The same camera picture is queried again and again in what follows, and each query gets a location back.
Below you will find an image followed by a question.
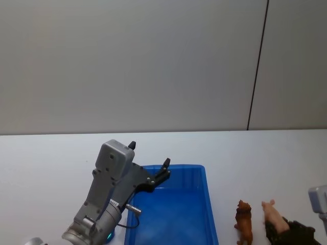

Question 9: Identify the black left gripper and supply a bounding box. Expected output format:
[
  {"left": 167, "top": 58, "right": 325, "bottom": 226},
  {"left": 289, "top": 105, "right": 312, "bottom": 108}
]
[{"left": 111, "top": 140, "right": 172, "bottom": 210}]

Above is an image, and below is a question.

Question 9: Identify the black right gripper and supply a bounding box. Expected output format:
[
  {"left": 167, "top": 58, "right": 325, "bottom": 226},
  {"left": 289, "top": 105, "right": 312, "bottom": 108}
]
[{"left": 264, "top": 216, "right": 323, "bottom": 245}]

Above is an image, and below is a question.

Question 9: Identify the pink pig toy figure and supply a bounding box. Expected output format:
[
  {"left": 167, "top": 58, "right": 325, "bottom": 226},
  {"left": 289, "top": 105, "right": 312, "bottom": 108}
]
[{"left": 261, "top": 199, "right": 291, "bottom": 234}]

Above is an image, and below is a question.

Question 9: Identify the brown lion toy figure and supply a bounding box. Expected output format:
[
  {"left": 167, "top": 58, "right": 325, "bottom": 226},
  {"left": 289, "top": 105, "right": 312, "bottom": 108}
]
[{"left": 233, "top": 199, "right": 254, "bottom": 245}]

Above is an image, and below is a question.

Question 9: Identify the blue plastic tray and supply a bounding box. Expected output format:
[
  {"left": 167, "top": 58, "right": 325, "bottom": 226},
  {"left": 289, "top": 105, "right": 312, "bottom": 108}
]
[{"left": 124, "top": 164, "right": 220, "bottom": 245}]

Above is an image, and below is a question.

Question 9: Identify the thin dark cable silver plug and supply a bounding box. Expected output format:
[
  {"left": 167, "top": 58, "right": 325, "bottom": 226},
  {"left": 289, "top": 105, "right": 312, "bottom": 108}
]
[{"left": 116, "top": 204, "right": 143, "bottom": 229}]

